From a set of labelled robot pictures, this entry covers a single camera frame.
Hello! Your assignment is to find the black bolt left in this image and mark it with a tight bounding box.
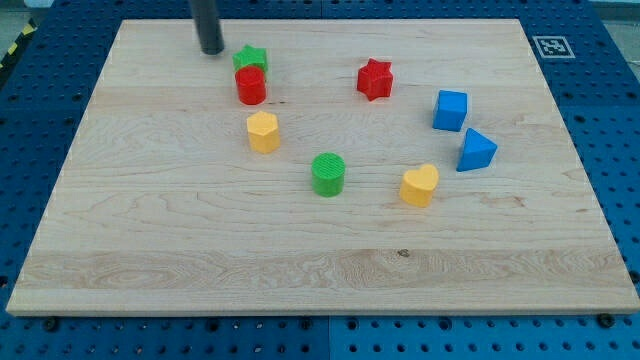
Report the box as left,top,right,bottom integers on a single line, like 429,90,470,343
42,317,59,333

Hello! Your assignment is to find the yellow heart block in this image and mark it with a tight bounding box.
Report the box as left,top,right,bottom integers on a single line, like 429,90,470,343
399,164,439,207

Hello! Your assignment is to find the green cylinder block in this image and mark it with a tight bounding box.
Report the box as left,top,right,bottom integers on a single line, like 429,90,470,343
311,152,346,197

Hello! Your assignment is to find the red cylinder block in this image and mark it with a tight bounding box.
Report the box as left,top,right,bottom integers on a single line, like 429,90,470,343
235,65,266,105

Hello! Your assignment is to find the blue cube block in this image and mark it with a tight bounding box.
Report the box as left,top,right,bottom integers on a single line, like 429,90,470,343
433,90,468,132

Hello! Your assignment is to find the dark cylindrical robot arm rod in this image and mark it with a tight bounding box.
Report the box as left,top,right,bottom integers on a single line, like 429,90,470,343
189,0,224,55

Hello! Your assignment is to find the red star block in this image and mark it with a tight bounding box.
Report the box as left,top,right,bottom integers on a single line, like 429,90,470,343
356,58,394,101

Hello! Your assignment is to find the yellow hexagon block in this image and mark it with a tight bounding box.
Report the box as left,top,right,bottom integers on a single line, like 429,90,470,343
246,111,280,154

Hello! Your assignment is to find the black bolt right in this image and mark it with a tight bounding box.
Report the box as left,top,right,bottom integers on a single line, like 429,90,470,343
596,313,616,329

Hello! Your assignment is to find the blue triangle block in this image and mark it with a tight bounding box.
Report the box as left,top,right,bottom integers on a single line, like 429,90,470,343
456,128,498,172

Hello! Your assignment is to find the green star block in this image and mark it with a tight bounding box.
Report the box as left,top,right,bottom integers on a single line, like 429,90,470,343
232,44,268,73

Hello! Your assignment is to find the light wooden board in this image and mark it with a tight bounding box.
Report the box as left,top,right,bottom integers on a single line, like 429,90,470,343
7,19,639,316

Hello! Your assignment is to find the black bolt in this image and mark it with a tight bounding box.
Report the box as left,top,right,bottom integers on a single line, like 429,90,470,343
596,313,616,329
42,317,59,333

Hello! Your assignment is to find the white fiducial marker tag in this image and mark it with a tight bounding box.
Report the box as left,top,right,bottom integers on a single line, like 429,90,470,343
532,35,575,59

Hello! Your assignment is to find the yellow black hazard tape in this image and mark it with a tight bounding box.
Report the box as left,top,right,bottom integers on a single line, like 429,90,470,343
1,18,38,71

